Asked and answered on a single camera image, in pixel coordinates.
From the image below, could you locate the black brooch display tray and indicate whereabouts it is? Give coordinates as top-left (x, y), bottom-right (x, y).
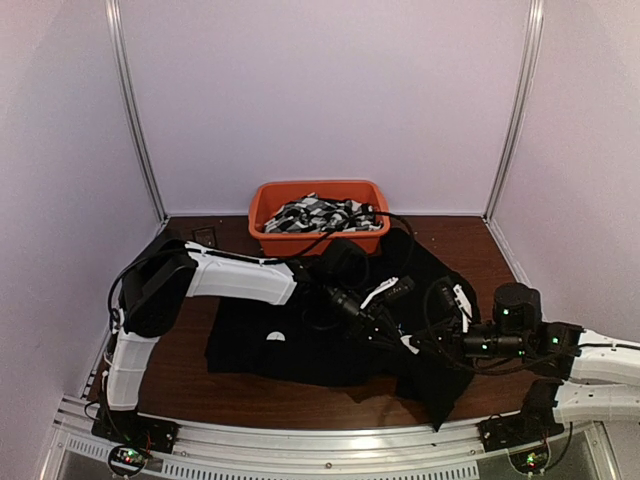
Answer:
top-left (192, 226), bottom-right (218, 248)

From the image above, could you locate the right aluminium corner post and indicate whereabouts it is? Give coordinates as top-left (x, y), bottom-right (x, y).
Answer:
top-left (484, 0), bottom-right (545, 222)

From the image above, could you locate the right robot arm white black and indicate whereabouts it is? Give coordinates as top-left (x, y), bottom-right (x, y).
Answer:
top-left (409, 280), bottom-right (639, 442)

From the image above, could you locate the round picture brooch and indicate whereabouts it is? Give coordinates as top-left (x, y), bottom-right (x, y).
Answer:
top-left (266, 331), bottom-right (286, 342)

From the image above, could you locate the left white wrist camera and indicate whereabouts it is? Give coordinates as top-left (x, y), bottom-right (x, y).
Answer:
top-left (360, 276), bottom-right (415, 310)

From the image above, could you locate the aluminium front rail frame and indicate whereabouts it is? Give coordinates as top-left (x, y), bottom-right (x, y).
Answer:
top-left (34, 373), bottom-right (639, 479)

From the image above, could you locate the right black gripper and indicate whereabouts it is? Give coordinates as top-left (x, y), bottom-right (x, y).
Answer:
top-left (409, 316), bottom-right (529, 372)

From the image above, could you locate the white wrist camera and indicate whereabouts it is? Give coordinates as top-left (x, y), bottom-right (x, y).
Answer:
top-left (441, 284), bottom-right (473, 333)
top-left (360, 276), bottom-right (415, 310)

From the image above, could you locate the black t-shirt blue logo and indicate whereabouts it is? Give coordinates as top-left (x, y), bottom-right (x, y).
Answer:
top-left (205, 228), bottom-right (480, 427)

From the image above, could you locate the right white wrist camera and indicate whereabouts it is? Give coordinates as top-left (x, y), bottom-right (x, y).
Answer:
top-left (441, 284), bottom-right (473, 333)

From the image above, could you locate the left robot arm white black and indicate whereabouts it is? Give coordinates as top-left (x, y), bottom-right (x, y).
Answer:
top-left (101, 237), bottom-right (415, 444)

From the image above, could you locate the aluminium corner post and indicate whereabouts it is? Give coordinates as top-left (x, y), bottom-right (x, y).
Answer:
top-left (104, 0), bottom-right (169, 225)
top-left (484, 0), bottom-right (545, 222)

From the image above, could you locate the left aluminium corner post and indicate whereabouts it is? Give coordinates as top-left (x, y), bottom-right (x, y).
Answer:
top-left (104, 0), bottom-right (169, 225)

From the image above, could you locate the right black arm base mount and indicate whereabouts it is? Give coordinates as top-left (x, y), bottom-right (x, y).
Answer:
top-left (477, 412), bottom-right (565, 452)

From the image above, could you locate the orange plastic bin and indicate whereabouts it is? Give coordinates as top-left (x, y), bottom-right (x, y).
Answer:
top-left (249, 180), bottom-right (391, 257)

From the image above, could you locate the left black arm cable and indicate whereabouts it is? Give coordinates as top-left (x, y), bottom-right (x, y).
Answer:
top-left (259, 212), bottom-right (416, 271)

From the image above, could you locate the black white checkered shirt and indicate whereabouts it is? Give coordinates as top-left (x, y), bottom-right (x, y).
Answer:
top-left (263, 192), bottom-right (382, 234)

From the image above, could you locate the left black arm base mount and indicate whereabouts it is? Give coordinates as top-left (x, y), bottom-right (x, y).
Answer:
top-left (91, 408), bottom-right (179, 454)

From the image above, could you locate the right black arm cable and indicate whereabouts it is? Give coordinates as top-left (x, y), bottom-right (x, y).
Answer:
top-left (422, 279), bottom-right (576, 376)

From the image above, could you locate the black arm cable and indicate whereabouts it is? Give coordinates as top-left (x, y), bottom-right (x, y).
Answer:
top-left (422, 279), bottom-right (576, 376)
top-left (259, 212), bottom-right (416, 271)

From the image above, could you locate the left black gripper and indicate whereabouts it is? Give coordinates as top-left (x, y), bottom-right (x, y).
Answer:
top-left (323, 278), bottom-right (406, 353)

